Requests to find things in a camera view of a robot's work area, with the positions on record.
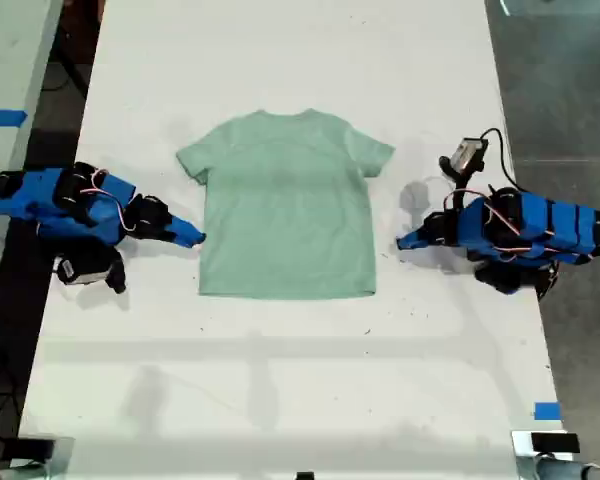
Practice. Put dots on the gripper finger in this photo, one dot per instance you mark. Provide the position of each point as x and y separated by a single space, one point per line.
180 240
415 244
185 226
415 234

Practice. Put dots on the pale green T-shirt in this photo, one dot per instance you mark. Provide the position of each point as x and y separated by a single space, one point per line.
285 210

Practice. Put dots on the long blue tape strip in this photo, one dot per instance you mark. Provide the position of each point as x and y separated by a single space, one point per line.
2 117

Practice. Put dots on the square blue tape piece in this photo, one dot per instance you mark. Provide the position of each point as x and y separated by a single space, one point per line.
547 411

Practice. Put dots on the small black box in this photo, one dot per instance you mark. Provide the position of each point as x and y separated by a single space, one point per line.
554 443
35 449

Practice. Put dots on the black camera stalk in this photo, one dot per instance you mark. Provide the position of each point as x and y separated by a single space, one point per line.
116 277
448 168

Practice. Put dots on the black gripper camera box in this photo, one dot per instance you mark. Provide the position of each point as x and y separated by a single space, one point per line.
80 272
469 154

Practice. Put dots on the white metal bracket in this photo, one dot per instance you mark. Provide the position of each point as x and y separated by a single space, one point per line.
521 452

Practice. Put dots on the grey metal bracket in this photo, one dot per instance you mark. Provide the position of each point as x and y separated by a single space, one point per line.
62 457

